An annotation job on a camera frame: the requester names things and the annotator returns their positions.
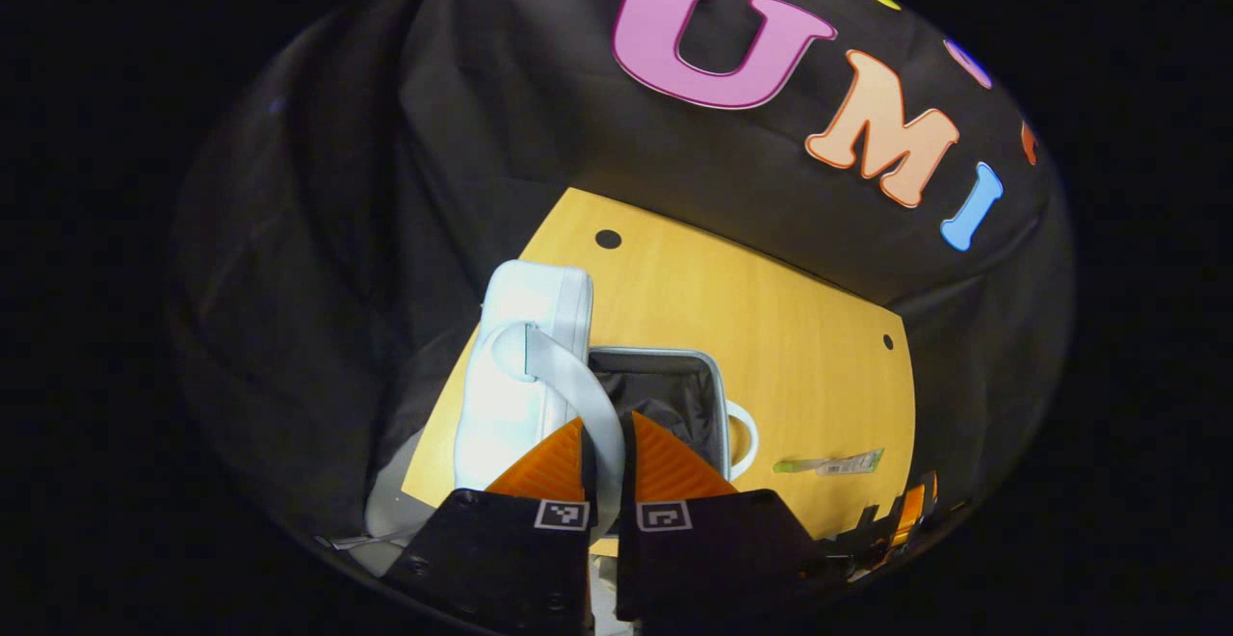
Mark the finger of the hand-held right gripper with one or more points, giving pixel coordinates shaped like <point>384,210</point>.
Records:
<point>910,511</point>

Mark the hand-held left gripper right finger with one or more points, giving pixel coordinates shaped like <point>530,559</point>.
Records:
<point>713,549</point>

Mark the white suitcase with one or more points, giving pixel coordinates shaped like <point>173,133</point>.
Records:
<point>520,405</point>

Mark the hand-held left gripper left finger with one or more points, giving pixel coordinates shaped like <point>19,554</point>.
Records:
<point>501,559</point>

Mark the black backdrop cloth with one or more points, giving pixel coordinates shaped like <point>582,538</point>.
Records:
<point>462,135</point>

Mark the white tube with green end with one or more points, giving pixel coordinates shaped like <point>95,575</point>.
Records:
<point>833,463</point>

